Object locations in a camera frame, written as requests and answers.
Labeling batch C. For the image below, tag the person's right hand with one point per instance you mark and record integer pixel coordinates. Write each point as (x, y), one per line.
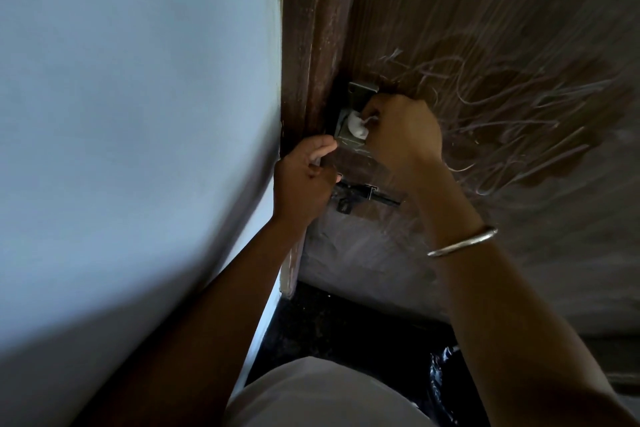
(403, 137)

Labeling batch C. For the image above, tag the person's left hand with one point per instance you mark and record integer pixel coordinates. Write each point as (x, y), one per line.
(299, 180)

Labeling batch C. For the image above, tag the person's right fingers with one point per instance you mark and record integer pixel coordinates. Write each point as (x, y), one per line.
(372, 114)

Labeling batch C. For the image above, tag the person's left thumb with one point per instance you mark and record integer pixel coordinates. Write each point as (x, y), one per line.
(324, 143)

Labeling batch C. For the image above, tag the white cleaning cloth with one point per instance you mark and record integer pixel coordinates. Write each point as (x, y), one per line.
(357, 125)

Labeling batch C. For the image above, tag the person's left forearm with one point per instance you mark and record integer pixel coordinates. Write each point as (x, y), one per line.
(200, 326)

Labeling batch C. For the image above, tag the person's right forearm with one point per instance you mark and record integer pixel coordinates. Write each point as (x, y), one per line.
(505, 321)

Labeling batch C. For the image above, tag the metal door lock plate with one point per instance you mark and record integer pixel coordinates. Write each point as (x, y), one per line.
(352, 116)

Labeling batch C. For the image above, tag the black sliding door bolt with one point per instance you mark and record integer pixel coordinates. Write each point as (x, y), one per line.
(364, 196)

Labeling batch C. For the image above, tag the brown wooden door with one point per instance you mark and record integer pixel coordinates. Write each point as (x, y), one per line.
(500, 116)

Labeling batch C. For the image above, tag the silver metal bangle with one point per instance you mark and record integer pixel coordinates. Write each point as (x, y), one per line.
(462, 243)

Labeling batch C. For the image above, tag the person's white shirt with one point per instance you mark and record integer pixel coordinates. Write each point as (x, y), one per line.
(320, 396)

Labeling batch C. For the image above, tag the black plastic bag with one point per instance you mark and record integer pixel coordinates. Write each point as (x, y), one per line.
(452, 386)

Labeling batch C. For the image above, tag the brown wooden door frame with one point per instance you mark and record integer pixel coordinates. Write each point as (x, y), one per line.
(310, 66)

